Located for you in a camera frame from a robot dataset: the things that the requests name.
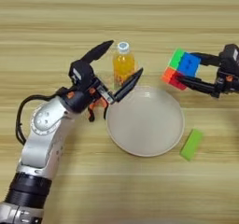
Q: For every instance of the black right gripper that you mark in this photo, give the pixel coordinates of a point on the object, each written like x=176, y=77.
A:
x=228, y=83

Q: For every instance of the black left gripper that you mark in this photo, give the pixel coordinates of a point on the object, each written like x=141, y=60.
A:
x=77, y=100

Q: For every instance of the orange juice bottle white cap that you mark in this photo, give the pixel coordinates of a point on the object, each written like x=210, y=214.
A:
x=123, y=64

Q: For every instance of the colourful puzzle cube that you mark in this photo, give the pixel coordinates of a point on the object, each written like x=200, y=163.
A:
x=186, y=64

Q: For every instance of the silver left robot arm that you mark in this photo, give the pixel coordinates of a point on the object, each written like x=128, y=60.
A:
x=43, y=140

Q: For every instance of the right gripper labelled black box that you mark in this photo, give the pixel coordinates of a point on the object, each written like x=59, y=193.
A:
x=230, y=58

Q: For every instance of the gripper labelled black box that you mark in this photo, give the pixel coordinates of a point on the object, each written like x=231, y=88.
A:
x=230, y=58
x=81, y=73

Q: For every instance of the left gripper labelled black box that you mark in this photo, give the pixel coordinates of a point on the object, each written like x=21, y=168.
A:
x=81, y=73

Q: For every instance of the round beige plate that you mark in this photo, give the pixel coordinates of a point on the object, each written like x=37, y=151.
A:
x=146, y=125

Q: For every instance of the green rectangular block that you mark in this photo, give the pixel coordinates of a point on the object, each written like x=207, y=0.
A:
x=190, y=145

